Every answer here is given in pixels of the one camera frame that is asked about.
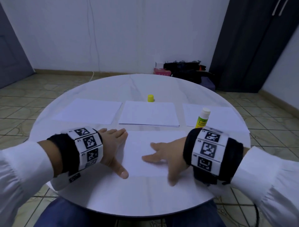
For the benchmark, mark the person's left hand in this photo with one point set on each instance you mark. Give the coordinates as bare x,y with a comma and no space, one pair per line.
113,145

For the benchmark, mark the person's right hand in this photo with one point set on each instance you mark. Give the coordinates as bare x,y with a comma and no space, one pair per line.
170,154

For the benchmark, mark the single white paper sheet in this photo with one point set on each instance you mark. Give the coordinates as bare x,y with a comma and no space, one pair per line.
145,145
149,113

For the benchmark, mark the white paper stack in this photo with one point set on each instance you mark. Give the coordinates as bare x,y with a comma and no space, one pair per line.
88,111
226,119

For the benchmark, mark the yellow glue stick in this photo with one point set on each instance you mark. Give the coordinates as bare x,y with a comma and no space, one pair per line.
202,118

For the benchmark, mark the yellow glue stick cap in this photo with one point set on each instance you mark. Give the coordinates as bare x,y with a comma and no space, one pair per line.
151,98

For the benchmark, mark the person's right forearm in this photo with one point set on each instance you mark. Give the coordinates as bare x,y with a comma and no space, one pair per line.
266,187

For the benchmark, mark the person's left forearm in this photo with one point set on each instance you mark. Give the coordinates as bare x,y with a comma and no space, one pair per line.
23,182

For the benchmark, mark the person's legs in blue jeans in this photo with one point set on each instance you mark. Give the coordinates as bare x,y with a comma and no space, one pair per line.
140,219

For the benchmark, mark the black left wristband with markers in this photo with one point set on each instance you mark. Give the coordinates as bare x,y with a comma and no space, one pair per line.
77,152

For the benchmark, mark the black wristband with markers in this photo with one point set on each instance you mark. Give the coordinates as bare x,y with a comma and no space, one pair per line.
77,152
212,154

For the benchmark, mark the black right wristband with markers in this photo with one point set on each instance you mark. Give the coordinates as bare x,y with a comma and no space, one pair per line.
212,154

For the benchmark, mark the blue suitcase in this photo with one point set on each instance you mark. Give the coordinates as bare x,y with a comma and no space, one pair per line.
208,83

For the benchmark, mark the pink box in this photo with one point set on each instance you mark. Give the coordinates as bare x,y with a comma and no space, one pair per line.
162,72

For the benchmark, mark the black bag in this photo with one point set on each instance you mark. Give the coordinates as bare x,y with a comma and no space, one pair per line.
184,72

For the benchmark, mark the grey door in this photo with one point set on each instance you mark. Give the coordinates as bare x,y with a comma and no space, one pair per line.
14,51

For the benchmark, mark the black wardrobe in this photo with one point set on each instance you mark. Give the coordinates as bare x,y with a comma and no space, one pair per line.
254,44

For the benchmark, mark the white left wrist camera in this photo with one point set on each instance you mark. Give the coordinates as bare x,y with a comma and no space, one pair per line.
65,180

